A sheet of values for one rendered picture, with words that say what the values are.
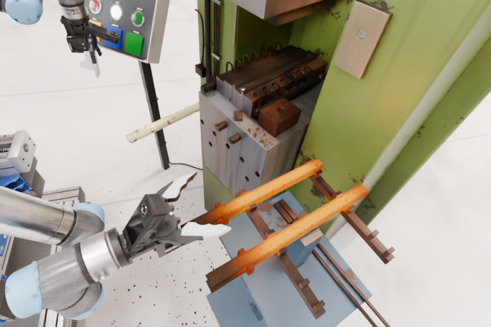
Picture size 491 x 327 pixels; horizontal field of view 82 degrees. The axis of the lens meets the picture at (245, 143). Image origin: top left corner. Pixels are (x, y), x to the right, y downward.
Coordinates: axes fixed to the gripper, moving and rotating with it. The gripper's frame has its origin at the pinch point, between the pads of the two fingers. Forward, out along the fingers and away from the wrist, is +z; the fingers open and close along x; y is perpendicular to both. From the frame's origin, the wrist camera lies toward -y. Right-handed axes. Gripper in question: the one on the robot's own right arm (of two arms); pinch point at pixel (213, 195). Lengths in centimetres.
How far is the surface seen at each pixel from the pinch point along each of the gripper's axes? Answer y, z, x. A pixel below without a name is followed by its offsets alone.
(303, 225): 8.7, 16.6, 12.1
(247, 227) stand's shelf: 35.9, 14.0, -3.4
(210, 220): 8.3, -1.2, 0.8
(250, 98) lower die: 10.6, 31.3, -33.1
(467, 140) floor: 110, 244, -2
